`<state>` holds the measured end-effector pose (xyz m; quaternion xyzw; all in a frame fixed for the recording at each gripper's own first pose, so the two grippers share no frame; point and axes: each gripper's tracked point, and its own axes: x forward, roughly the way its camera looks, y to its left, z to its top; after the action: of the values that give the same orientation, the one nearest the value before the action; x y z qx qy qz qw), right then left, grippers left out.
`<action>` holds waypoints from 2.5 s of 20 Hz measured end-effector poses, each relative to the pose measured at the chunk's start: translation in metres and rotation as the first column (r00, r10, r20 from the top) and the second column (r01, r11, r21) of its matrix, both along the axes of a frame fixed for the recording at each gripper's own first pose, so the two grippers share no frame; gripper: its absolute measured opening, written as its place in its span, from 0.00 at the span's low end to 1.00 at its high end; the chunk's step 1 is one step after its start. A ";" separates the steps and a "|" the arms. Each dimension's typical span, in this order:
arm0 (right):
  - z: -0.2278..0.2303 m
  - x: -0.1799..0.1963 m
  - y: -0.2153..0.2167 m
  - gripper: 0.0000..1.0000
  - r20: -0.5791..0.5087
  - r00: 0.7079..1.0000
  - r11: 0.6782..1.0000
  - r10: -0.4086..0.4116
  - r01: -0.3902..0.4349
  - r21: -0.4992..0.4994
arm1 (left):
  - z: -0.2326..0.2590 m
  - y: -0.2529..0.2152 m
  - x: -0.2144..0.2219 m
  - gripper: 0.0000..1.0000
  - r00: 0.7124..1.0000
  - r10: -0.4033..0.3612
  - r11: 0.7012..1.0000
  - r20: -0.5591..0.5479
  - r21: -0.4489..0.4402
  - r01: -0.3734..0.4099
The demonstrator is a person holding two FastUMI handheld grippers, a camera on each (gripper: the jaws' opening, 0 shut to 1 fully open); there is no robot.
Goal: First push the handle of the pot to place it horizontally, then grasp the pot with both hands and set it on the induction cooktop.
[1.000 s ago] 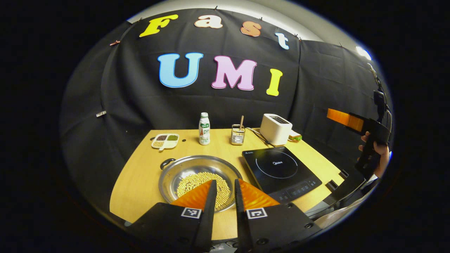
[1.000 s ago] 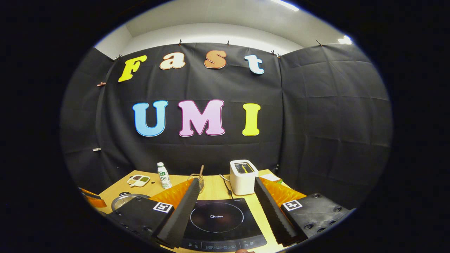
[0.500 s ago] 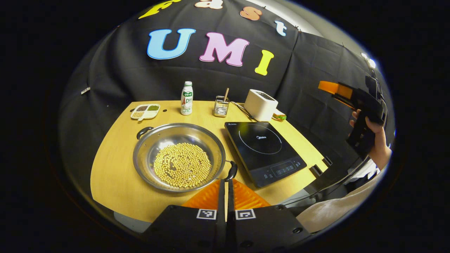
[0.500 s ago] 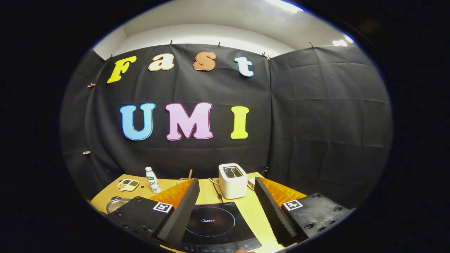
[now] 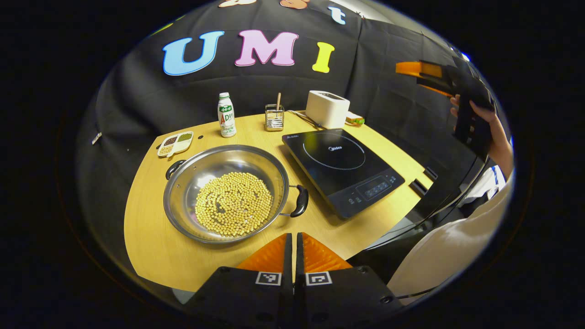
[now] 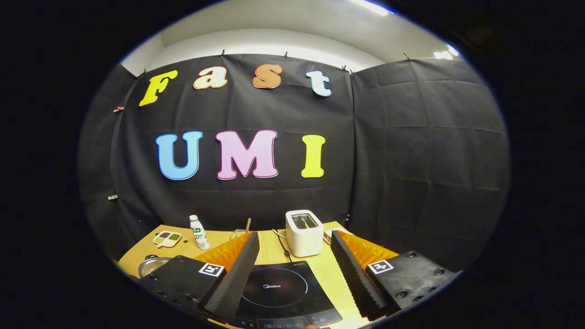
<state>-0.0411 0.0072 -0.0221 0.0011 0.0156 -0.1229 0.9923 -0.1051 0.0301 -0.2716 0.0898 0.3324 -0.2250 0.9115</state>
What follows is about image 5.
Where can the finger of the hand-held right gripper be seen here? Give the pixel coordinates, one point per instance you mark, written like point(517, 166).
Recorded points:
point(441, 87)
point(420, 69)

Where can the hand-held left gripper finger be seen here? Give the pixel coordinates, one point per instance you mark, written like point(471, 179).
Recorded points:
point(288, 260)
point(299, 260)

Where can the black induction cooktop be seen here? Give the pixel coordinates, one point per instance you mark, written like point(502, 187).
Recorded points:
point(338, 178)

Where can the stainless steel pot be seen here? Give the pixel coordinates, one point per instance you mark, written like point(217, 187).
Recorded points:
point(192, 183)

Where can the pile of yellow soybeans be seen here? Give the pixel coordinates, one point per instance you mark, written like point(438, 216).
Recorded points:
point(233, 205)

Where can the white toaster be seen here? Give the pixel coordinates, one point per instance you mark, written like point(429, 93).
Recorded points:
point(325, 112)

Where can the wooden stick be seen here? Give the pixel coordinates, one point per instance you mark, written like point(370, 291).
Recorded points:
point(278, 100)

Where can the white drink bottle green label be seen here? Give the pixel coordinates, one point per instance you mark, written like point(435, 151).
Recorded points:
point(226, 119)

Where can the white divided bean tray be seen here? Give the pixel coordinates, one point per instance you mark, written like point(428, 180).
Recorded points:
point(176, 144)

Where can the small silver clip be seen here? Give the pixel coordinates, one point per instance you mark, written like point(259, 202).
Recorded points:
point(96, 138)

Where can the black table edge bracket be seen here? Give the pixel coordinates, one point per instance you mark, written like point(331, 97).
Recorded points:
point(430, 173)
point(418, 187)

